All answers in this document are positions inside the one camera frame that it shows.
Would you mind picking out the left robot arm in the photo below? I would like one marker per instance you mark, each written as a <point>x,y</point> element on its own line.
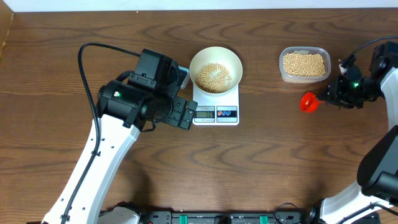
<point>125,104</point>

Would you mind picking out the red plastic measuring scoop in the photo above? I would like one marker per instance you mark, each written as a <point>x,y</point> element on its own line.
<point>309,102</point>

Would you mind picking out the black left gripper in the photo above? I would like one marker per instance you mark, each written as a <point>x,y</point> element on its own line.
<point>175,118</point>

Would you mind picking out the white ceramic bowl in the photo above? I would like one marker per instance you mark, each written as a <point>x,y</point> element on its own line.
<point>219,55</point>

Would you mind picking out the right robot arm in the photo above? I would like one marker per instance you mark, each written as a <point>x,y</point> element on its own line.
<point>375,186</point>

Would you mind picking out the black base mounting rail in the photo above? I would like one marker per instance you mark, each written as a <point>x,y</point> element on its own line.
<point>224,217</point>

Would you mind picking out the clear plastic container of beans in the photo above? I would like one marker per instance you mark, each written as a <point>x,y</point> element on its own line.
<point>304,64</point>

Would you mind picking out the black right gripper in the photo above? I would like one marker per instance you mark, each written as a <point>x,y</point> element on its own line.
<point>336,94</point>

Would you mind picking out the white digital kitchen scale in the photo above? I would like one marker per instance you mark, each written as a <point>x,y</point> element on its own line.
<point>216,109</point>

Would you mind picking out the pile of beans in bowl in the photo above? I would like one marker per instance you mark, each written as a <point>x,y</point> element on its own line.
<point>213,78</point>

